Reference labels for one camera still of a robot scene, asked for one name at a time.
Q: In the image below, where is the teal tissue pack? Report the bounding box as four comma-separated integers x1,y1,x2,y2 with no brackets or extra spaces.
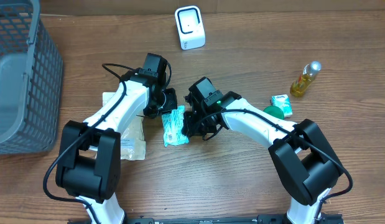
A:
162,105,189,147

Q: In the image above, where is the white orange snack packet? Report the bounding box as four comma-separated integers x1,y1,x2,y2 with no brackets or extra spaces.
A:
98,96,146,161

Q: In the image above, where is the green lid white jar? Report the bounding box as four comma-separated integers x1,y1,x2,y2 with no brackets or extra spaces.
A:
263,105,285,119

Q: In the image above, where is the small teal packet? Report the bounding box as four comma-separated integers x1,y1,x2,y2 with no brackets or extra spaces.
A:
271,94,293,118

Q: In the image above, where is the yellow oil bottle silver cap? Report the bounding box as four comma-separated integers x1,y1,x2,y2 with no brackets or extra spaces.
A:
290,61,322,97

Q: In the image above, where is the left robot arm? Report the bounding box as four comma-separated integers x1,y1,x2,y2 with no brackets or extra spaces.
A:
47,53,177,223

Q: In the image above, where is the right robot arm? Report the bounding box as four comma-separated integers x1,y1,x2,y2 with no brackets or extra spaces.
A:
182,77,344,223

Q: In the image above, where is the white barcode scanner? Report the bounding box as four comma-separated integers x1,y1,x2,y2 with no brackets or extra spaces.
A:
174,5,206,50

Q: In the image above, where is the dark grey plastic mesh basket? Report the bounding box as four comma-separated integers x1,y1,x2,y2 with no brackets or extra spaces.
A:
0,0,63,155

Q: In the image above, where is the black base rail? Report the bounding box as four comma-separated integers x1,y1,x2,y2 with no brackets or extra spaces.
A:
68,213,344,224

